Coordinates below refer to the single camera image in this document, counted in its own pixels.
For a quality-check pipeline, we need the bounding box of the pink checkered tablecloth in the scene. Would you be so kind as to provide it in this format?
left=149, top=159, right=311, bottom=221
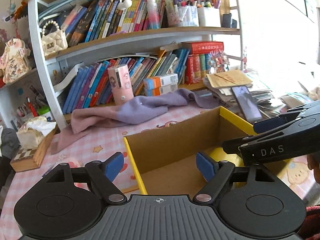
left=1, top=102, right=316, bottom=239

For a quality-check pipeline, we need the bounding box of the black smartphone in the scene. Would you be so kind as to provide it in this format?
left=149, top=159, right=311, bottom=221
left=231, top=86, right=263, bottom=124

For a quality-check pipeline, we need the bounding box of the yellow cardboard box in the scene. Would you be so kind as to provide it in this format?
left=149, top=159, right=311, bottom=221
left=122, top=106, right=292, bottom=196

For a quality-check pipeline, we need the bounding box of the pink purple cloth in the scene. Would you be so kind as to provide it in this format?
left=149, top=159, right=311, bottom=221
left=51, top=88, right=221, bottom=154

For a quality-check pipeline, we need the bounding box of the wooden chess box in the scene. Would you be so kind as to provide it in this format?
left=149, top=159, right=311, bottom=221
left=10, top=128, right=57, bottom=172

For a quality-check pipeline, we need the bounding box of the stack of papers and books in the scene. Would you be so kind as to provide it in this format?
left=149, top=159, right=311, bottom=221
left=202, top=72, right=287, bottom=118

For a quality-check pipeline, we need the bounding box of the tissue pack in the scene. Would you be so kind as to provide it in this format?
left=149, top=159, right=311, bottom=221
left=16, top=116, right=56, bottom=150

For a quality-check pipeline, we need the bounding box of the pink cylindrical case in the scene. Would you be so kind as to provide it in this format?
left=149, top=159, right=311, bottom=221
left=108, top=64, right=134, bottom=105

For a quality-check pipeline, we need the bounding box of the orange blue box lower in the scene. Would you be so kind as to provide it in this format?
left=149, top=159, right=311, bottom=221
left=144, top=83, right=178, bottom=96

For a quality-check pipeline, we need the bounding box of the orange blue box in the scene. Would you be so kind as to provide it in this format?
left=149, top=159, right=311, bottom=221
left=144, top=73, right=178, bottom=90
left=144, top=83, right=178, bottom=96

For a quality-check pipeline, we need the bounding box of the orange blue box upper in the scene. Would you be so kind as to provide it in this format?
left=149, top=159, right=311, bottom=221
left=144, top=73, right=178, bottom=90

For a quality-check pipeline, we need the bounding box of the red thick dictionary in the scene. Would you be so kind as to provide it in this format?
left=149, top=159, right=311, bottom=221
left=180, top=41, right=224, bottom=54

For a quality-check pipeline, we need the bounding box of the white pen holder cup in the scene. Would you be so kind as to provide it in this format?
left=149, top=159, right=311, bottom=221
left=197, top=7, right=221, bottom=27

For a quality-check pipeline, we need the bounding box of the white bookshelf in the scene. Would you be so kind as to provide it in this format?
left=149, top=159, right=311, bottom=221
left=28, top=0, right=242, bottom=129

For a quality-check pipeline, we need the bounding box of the cream quilted handbag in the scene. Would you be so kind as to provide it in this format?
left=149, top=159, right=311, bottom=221
left=41, top=20, right=68, bottom=56

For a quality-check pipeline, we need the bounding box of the pink figurine decoration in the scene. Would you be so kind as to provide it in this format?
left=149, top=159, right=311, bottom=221
left=1, top=38, right=31, bottom=84

